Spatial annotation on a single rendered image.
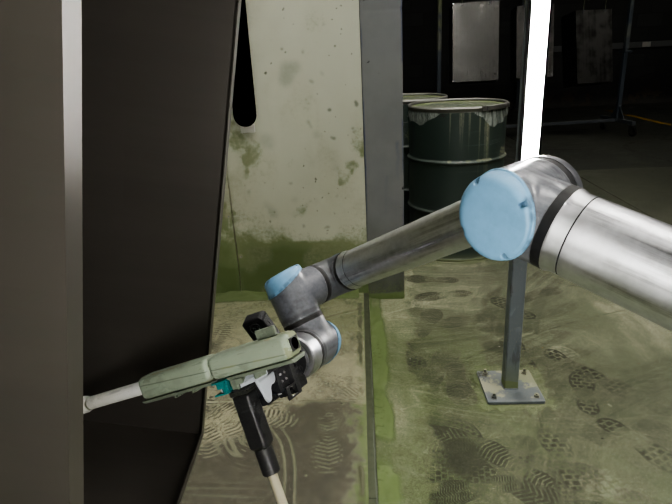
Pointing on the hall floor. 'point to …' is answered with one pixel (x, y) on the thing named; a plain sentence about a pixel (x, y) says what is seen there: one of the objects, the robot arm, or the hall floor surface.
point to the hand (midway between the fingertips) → (234, 381)
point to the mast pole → (514, 289)
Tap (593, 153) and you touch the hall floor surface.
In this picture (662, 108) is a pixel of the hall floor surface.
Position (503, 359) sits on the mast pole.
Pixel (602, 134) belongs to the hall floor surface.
